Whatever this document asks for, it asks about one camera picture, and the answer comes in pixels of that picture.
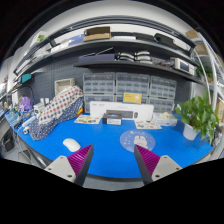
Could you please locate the blue table mat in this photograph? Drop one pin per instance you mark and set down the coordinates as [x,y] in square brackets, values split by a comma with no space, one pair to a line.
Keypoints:
[110,159]

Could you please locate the yellow card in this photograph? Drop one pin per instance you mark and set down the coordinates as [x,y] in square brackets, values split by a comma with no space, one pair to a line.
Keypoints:
[131,97]

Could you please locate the patterned fabric cover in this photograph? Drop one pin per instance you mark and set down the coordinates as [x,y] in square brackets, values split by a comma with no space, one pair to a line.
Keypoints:
[64,106]

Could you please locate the clear plastic box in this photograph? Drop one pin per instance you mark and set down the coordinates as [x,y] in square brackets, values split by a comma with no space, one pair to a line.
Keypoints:
[165,119]

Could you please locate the white device on shelf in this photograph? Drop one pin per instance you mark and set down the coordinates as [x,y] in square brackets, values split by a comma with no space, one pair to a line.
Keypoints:
[184,66]

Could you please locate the black wall shelf unit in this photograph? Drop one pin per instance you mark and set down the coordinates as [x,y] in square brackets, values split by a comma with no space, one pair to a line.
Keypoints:
[129,34]

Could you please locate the white wicker basket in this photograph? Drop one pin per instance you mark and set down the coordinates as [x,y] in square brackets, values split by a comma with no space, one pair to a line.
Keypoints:
[60,85]

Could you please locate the white computer mouse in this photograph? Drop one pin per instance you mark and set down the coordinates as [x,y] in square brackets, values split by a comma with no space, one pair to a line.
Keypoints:
[71,144]

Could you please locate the small black box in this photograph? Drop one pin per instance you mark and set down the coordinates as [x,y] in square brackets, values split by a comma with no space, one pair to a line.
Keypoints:
[112,119]

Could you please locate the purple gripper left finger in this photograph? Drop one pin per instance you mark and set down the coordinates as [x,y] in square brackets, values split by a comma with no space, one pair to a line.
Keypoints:
[73,168]

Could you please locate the sticker sheet right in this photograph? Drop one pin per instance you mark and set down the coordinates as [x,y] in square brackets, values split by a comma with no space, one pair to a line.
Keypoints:
[147,125]

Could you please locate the white keyboard box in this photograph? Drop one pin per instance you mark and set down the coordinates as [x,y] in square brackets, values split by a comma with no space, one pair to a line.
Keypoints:
[128,111]

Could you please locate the green potted plant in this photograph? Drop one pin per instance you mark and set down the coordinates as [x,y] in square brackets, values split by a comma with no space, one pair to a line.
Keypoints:
[198,117]

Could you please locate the grey drawer organiser cabinets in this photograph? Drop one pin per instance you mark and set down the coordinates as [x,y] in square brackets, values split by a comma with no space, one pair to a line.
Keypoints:
[110,86]

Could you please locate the cardboard box on shelf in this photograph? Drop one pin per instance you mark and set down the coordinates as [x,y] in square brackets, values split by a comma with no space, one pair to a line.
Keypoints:
[97,33]

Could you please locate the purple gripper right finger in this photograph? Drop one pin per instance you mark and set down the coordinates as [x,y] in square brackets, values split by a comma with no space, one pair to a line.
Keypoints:
[153,167]

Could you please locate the sticker sheet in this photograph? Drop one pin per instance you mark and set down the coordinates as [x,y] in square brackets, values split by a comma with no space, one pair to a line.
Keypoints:
[147,125]
[86,119]

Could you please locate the sticker sheet left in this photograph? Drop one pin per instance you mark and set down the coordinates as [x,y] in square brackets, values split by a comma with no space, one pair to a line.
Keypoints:
[86,119]

